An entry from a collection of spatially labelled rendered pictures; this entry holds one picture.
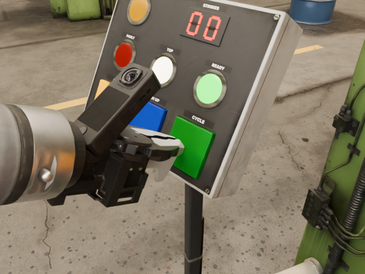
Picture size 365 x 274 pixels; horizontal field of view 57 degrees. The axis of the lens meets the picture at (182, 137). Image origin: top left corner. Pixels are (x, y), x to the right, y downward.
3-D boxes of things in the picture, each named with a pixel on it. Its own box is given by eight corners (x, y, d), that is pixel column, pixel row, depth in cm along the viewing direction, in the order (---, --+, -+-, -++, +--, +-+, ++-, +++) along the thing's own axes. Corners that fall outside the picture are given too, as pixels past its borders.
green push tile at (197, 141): (195, 179, 50) (213, 133, 49) (160, 158, 55) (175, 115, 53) (201, 179, 52) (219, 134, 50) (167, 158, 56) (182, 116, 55)
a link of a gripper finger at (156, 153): (158, 148, 47) (112, 147, 40) (163, 137, 47) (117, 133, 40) (183, 163, 45) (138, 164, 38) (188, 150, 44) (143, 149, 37)
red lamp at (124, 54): (120, 72, 61) (117, 49, 58) (114, 63, 64) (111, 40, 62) (137, 69, 61) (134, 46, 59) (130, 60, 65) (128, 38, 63)
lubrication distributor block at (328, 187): (315, 244, 71) (332, 197, 63) (296, 223, 75) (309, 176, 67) (328, 239, 72) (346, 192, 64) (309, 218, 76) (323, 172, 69)
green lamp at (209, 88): (206, 110, 49) (207, 83, 47) (193, 97, 53) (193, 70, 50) (225, 106, 50) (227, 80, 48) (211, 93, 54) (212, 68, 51)
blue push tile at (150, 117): (149, 152, 56) (164, 110, 54) (121, 135, 60) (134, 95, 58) (156, 152, 58) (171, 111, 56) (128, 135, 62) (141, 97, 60)
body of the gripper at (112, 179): (106, 175, 47) (23, 181, 37) (125, 118, 45) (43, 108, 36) (143, 203, 43) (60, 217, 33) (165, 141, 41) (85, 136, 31)
